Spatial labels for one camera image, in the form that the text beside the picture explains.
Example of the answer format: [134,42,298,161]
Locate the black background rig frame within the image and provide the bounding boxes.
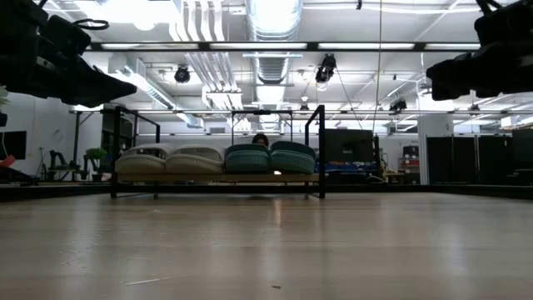
[231,109,294,147]

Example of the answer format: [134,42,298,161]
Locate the black wall screen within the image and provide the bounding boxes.
[0,130,27,161]

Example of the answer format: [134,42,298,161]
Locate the black metal wooden shoe shelf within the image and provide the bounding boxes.
[110,103,326,200]

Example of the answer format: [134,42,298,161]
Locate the off-white rubber slide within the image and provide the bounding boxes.
[114,143,176,175]
[165,143,226,175]

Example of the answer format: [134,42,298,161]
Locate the black left camera cable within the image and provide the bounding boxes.
[72,17,111,32]

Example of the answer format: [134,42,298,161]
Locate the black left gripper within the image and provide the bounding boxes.
[0,52,137,108]

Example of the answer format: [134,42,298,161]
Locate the person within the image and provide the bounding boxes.
[252,132,271,149]

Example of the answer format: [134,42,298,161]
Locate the blue storage bins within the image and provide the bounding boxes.
[315,162,359,174]

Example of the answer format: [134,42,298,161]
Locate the black overhead frame beam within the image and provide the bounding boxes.
[89,41,482,53]

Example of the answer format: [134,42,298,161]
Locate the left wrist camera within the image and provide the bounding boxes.
[41,14,92,58]

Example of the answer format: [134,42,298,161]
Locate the small background potted plant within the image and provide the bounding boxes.
[85,147,108,183]

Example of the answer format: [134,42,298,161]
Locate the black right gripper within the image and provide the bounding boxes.
[426,41,533,101]

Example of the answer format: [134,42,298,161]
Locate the silver ventilation duct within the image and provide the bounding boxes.
[245,0,304,87]

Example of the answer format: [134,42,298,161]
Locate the green rubber slide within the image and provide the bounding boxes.
[224,143,272,175]
[269,140,316,175]

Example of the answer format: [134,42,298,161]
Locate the black background monitor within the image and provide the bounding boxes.
[324,128,375,164]

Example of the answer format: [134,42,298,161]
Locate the black partition panels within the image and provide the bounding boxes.
[426,128,533,185]

